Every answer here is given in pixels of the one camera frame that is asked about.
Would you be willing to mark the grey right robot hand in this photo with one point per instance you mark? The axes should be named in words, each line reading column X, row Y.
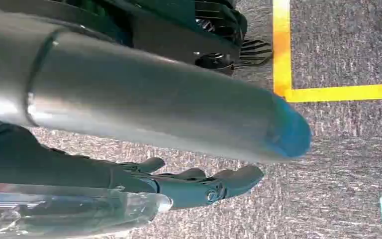
column 145, row 105

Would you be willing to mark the black robot leg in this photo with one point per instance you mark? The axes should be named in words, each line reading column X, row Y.
column 177, row 36

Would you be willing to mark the clear plastic piece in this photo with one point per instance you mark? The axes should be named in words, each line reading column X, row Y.
column 62, row 211

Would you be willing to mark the yellow floor tape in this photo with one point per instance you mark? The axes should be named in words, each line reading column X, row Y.
column 281, row 49

